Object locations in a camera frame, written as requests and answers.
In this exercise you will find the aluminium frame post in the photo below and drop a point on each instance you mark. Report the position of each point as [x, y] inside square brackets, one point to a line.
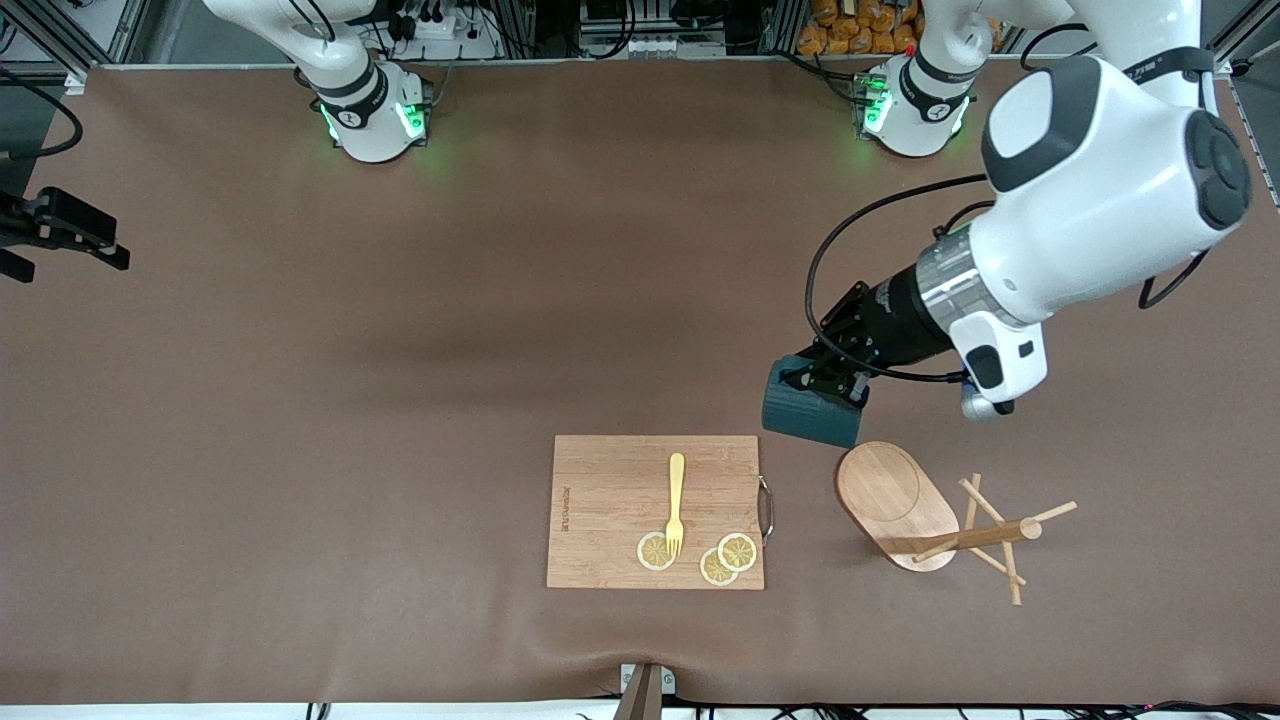
[125, 30]

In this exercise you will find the white power strip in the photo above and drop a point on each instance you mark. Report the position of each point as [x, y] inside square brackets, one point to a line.
[440, 30]

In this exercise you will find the dark teal mug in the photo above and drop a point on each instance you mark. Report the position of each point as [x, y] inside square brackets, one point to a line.
[805, 420]

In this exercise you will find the white terminal block row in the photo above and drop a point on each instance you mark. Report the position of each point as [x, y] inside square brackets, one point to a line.
[650, 45]

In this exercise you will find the wooden cutting board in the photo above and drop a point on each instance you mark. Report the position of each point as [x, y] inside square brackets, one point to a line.
[610, 500]

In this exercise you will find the yellow fork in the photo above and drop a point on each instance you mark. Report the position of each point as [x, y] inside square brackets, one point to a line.
[677, 480]

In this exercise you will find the lemon slice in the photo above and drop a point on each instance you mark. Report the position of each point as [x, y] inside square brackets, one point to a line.
[648, 553]
[714, 571]
[739, 551]

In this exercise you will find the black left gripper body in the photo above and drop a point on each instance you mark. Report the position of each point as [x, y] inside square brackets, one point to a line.
[893, 322]

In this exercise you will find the orange snack packet pile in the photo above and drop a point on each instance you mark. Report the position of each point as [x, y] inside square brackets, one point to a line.
[860, 25]

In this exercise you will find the wooden mug tree rack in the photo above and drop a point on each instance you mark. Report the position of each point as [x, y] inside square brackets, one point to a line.
[890, 490]

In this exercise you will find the brown table mat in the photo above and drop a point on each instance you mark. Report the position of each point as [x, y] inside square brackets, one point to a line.
[400, 560]

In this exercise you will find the camera stand post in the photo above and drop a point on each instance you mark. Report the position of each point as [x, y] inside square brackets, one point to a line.
[640, 700]

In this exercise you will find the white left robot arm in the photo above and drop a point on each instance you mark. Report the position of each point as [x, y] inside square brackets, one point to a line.
[1100, 180]

